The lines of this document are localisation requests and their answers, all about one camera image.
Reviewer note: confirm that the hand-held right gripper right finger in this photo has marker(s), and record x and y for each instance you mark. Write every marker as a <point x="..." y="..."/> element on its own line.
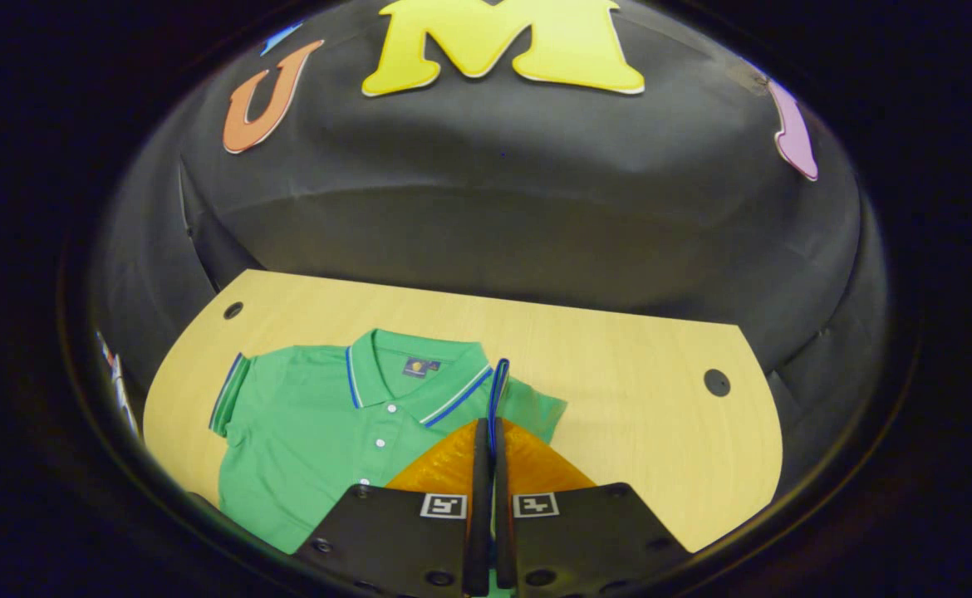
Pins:
<point x="504" y="531"/>

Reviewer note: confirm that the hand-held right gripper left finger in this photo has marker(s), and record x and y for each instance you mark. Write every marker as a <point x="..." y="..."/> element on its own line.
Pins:
<point x="478" y="515"/>

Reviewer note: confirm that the green T-shirt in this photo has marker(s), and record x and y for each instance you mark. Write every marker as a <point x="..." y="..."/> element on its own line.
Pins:
<point x="311" y="432"/>

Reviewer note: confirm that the black backdrop cloth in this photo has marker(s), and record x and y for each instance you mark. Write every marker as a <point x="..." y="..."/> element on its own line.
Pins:
<point x="494" y="208"/>

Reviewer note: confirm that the white printed card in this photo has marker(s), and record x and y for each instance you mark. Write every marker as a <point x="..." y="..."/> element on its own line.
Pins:
<point x="116" y="382"/>

